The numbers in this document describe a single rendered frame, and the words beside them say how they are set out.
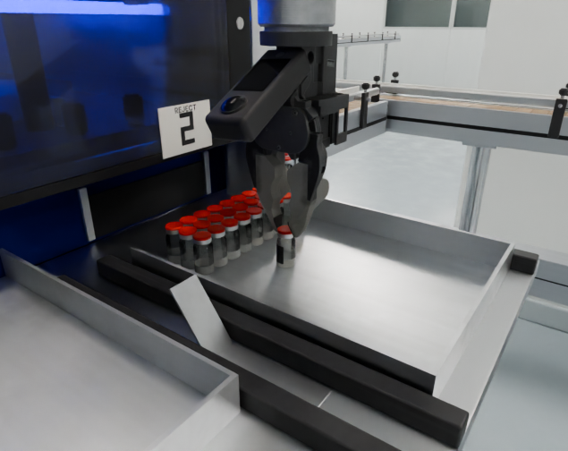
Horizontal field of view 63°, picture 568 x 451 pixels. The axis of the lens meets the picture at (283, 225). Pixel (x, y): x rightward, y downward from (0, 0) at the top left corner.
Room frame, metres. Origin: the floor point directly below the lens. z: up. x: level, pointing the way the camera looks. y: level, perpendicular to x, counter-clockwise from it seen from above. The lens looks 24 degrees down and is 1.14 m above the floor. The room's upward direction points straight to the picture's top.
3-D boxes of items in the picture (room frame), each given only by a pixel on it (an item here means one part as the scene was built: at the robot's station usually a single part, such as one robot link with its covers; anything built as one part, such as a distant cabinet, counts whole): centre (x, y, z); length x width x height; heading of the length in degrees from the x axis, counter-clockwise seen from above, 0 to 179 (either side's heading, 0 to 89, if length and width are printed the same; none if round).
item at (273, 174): (0.50, 0.00, 0.97); 0.06 x 0.03 x 0.09; 144
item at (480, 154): (1.27, -0.56, 0.46); 0.09 x 0.09 x 0.77; 54
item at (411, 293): (0.46, -0.05, 0.90); 0.34 x 0.26 x 0.04; 54
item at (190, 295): (0.30, 0.03, 0.91); 0.14 x 0.03 x 0.06; 55
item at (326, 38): (0.49, -0.02, 1.07); 0.09 x 0.08 x 0.12; 144
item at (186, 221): (0.55, 0.08, 0.90); 0.18 x 0.02 x 0.05; 144
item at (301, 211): (0.48, -0.03, 0.97); 0.06 x 0.03 x 0.09; 144
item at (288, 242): (0.47, 0.00, 0.90); 0.02 x 0.02 x 0.04
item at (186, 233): (0.53, 0.06, 0.90); 0.18 x 0.02 x 0.05; 144
